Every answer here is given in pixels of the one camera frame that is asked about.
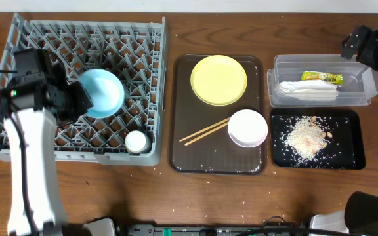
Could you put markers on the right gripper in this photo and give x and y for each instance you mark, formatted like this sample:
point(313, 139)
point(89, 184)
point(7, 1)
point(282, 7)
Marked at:
point(367, 56)

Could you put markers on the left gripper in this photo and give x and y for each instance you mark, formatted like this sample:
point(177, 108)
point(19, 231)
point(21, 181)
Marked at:
point(81, 99)

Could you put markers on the light blue bowl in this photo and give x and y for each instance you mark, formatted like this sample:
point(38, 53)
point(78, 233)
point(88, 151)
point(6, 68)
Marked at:
point(105, 91)

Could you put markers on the green yellow snack wrapper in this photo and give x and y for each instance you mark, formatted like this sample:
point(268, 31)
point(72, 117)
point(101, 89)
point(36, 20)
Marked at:
point(336, 79)

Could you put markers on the white paper napkin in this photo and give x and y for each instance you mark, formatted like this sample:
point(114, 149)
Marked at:
point(312, 90)

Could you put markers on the white plastic cup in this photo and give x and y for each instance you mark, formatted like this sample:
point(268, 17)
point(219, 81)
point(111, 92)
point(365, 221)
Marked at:
point(137, 142)

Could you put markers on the rice food waste pile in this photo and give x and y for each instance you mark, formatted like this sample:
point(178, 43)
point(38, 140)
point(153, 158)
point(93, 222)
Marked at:
point(307, 136)

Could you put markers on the wooden chopstick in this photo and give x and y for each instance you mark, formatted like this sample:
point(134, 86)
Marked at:
point(205, 129)
point(205, 134)

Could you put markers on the pink white bowl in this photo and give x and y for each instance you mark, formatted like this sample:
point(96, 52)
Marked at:
point(247, 128)

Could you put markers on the yellow round plate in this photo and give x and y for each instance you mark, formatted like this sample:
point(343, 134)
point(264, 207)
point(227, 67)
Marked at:
point(218, 80)

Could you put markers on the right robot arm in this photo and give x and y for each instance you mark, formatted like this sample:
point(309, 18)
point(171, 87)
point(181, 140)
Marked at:
point(360, 215)

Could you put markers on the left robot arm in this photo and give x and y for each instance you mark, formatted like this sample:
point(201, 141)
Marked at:
point(34, 103)

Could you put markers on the clear plastic waste bin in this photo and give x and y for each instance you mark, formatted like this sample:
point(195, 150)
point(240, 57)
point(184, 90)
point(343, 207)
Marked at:
point(359, 87)

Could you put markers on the grey plastic dishwasher rack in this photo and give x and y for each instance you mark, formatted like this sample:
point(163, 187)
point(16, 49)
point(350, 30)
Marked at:
point(135, 52)

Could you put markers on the black rectangular tray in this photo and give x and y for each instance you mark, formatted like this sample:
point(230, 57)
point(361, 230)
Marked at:
point(340, 130)

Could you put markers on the dark brown serving tray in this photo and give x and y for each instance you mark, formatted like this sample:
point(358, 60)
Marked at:
point(216, 153)

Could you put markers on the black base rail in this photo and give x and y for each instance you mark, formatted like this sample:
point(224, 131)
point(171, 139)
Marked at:
point(106, 226)

